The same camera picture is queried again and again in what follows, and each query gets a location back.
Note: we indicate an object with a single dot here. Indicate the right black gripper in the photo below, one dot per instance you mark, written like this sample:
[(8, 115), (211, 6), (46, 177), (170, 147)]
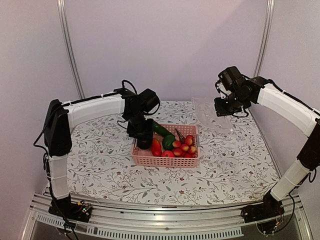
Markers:
[(221, 111)]

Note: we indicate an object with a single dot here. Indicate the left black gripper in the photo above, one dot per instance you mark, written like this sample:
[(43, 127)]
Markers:
[(148, 132)]

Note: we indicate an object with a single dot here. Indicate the dark purple eggplant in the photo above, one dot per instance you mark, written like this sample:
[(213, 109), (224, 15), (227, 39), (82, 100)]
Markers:
[(144, 143)]

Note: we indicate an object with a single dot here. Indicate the clear zip top bag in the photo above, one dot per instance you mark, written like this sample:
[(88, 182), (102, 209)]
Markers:
[(206, 114)]

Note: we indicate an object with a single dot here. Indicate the red lychee bunch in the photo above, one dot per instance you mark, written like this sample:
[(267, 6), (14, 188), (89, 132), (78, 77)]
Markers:
[(186, 145)]

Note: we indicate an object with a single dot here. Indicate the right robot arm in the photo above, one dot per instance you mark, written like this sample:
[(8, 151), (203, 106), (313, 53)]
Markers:
[(237, 94)]

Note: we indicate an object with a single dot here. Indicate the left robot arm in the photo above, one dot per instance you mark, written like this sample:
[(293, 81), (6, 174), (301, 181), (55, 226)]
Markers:
[(62, 118)]

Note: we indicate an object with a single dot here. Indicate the green cucumber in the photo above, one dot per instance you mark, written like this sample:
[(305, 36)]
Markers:
[(160, 130)]

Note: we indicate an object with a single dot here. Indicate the orange red pepper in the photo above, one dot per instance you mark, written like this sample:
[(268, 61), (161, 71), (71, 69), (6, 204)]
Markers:
[(156, 148)]

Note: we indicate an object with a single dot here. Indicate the green avocado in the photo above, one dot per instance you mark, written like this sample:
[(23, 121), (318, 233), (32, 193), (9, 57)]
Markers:
[(167, 142)]

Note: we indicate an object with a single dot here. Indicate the red tomato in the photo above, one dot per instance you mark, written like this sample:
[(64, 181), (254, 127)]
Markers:
[(168, 154)]

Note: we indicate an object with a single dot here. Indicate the pink plastic basket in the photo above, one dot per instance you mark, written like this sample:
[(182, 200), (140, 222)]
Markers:
[(145, 158)]

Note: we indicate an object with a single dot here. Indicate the floral tablecloth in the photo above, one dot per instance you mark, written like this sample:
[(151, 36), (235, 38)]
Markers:
[(234, 167)]

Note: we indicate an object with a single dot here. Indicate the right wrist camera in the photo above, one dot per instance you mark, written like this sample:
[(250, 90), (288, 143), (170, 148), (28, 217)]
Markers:
[(231, 78)]

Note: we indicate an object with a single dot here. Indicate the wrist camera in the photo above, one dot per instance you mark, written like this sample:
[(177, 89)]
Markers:
[(231, 78), (148, 100)]

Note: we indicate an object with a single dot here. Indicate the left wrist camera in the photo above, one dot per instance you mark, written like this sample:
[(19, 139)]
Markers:
[(148, 100)]

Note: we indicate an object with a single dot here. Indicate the right aluminium frame post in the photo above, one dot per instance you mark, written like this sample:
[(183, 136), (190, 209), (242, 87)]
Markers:
[(270, 6)]

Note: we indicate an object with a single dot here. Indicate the aluminium frame post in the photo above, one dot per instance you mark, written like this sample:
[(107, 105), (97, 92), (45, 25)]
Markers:
[(270, 6), (61, 6)]

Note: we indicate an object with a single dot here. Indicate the aluminium front rail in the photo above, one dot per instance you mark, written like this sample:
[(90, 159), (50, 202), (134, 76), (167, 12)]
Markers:
[(116, 220)]

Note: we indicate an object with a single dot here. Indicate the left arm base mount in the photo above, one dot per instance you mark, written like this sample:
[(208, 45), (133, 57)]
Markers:
[(80, 211)]

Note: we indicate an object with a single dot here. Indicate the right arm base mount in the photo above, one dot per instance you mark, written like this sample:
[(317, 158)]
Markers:
[(256, 212)]

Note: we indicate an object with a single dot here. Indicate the left aluminium frame post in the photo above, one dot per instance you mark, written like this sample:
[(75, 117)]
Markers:
[(61, 6)]

